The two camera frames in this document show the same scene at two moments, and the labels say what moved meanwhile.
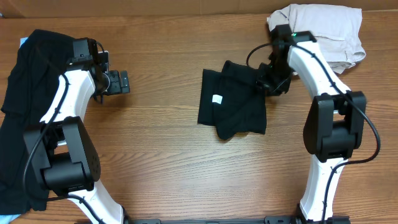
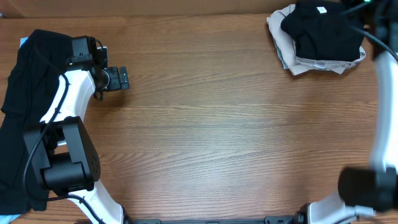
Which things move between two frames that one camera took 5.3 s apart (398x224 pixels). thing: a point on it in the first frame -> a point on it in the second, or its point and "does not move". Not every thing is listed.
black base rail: x=267 y=219 does not move
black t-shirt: x=231 y=101 -> x=325 y=30
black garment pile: x=32 y=91 does not move
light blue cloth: x=22 y=40 does not move
